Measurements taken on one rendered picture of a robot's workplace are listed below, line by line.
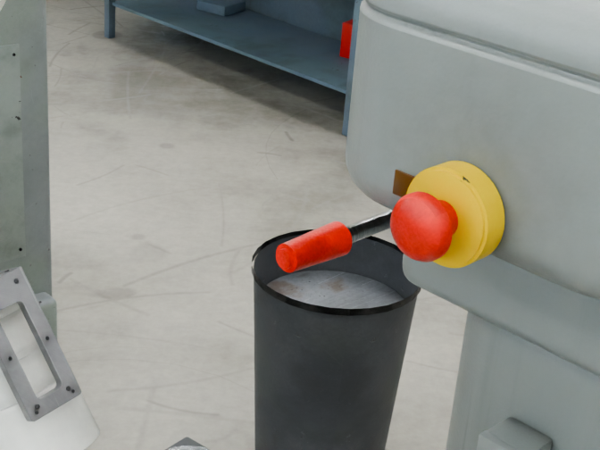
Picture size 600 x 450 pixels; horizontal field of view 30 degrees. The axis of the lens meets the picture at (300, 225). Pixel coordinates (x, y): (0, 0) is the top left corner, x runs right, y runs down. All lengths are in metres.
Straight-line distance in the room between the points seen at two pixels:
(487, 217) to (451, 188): 0.03
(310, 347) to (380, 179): 2.26
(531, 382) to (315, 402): 2.22
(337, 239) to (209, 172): 4.53
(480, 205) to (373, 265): 2.67
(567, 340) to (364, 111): 0.21
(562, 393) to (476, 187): 0.25
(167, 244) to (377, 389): 1.70
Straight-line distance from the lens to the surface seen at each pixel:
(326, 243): 0.72
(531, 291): 0.77
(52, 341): 0.69
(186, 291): 4.20
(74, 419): 0.72
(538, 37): 0.61
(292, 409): 3.09
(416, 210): 0.62
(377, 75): 0.68
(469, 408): 0.89
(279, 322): 2.96
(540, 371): 0.84
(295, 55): 6.32
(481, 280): 0.79
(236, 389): 3.65
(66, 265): 4.38
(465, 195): 0.63
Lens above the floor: 2.02
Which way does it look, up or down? 25 degrees down
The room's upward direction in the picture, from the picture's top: 5 degrees clockwise
